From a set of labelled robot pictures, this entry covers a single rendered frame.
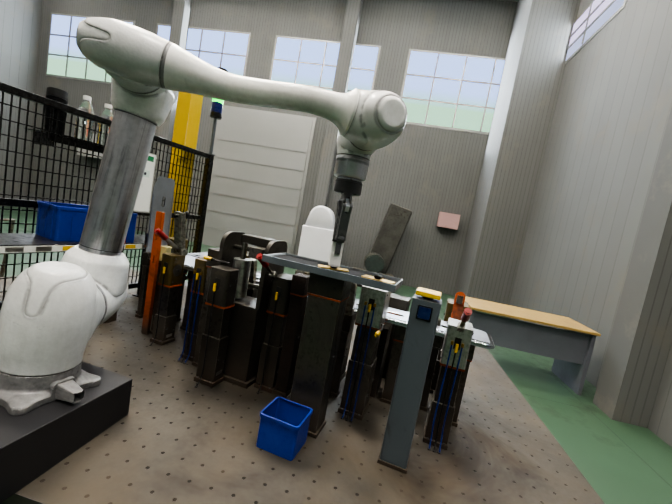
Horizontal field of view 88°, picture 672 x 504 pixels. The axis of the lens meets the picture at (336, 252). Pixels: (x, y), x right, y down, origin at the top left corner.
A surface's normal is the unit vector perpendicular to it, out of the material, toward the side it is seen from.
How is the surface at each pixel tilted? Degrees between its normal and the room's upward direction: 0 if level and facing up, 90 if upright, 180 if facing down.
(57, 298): 72
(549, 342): 90
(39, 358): 92
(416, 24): 90
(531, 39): 90
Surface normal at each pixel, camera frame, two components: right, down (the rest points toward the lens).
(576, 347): -0.17, 0.07
